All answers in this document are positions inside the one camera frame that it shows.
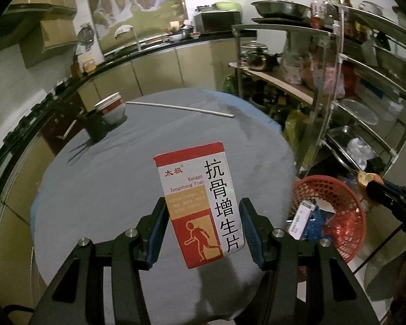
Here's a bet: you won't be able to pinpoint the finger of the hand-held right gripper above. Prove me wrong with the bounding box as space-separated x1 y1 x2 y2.
367 180 406 210
381 179 406 192

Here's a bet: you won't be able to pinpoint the landscape wall painting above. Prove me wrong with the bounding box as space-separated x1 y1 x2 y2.
84 0 189 55

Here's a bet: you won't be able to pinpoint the orange peel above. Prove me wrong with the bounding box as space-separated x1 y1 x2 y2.
357 171 383 194

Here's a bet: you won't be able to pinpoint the black countertop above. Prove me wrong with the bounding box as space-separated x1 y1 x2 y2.
0 33 258 183

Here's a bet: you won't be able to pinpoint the large metal basin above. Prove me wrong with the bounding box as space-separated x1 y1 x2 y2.
250 0 312 19

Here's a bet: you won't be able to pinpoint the metal faucet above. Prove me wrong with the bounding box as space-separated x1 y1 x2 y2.
123 24 143 52

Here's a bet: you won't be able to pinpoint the yellow kitchen cabinets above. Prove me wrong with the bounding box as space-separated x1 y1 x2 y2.
0 37 258 312

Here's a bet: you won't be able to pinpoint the red plastic basket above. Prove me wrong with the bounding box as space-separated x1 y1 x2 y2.
284 175 367 264

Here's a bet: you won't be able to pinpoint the row of sauce bottles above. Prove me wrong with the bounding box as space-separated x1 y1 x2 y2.
309 0 371 41

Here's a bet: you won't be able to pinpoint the blue plastic bag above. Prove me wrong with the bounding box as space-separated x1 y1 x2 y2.
301 206 334 242

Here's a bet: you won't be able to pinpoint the black gas stove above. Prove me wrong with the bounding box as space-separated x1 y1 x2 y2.
2 81 73 144

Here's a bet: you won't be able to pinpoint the red and white medicine box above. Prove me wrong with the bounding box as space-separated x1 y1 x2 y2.
153 142 245 269

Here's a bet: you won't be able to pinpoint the metal shelf rack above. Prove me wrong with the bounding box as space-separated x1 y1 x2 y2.
228 4 406 190

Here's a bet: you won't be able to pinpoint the yellow wall cabinet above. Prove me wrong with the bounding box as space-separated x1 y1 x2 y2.
2 0 79 70

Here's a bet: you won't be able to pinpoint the yellow plastic bag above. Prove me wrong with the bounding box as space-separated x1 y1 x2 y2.
283 108 312 156

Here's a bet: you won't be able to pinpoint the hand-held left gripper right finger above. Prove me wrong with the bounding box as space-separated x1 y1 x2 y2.
238 197 381 325

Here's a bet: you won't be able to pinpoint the red plastic bag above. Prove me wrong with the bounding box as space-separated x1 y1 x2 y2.
325 210 359 244

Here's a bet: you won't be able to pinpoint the metal cooking pot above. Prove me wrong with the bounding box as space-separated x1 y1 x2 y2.
240 41 281 72

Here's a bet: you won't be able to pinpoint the hanging metal strainer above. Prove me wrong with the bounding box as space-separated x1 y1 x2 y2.
77 23 96 52

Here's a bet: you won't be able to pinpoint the built-in brown oven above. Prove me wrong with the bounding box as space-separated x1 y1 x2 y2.
41 91 90 156

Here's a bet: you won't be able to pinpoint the long grey box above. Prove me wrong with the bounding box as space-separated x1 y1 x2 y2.
286 200 317 241

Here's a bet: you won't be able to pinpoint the steel tray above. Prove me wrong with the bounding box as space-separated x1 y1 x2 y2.
326 125 376 171

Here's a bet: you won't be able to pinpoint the thin white rod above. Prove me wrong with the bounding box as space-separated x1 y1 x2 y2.
126 101 235 119

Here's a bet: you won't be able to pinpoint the green cloth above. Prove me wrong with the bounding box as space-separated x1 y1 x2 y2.
211 2 243 12

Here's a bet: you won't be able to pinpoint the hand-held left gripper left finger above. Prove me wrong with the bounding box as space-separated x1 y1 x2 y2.
29 196 170 325

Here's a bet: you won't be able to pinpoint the pile of dishes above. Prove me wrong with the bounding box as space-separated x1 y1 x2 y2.
164 19 201 43

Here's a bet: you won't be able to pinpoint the black chopstick holder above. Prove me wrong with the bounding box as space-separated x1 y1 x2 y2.
84 110 112 143

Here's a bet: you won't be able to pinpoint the silver microwave oven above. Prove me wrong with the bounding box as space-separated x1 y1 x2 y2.
194 9 242 34

